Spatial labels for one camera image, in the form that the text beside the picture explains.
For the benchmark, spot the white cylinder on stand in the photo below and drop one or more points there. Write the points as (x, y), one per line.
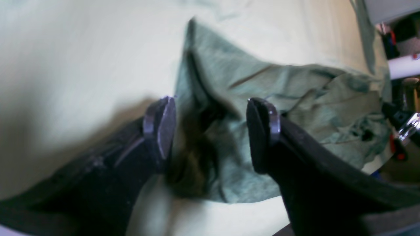
(403, 67)

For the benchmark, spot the robot arm at right edge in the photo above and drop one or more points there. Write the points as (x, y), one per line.
(403, 114)

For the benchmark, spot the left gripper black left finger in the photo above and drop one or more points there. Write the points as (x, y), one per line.
(96, 192)

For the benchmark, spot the light green table cloth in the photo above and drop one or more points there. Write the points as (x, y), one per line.
(73, 71)

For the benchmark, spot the green long-sleeve T-shirt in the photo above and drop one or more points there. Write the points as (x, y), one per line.
(218, 130)

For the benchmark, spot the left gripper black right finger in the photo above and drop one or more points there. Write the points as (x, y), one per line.
(323, 195)

